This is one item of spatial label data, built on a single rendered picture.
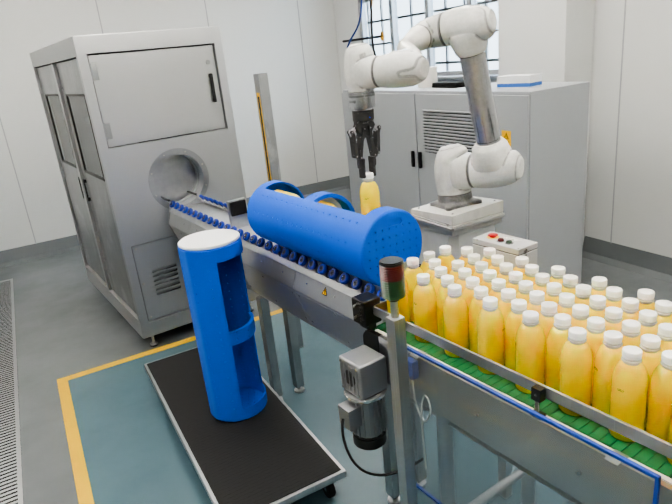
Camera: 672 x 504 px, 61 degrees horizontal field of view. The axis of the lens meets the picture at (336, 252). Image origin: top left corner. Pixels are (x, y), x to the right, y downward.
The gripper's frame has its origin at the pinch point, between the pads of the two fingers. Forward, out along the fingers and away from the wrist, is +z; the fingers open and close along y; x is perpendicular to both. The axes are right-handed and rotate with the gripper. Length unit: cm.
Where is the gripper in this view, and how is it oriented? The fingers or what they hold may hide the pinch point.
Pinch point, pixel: (367, 167)
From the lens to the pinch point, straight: 205.9
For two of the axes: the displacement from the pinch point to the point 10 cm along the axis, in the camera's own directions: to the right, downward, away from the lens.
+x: 5.7, 2.2, -7.9
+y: -8.2, 2.6, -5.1
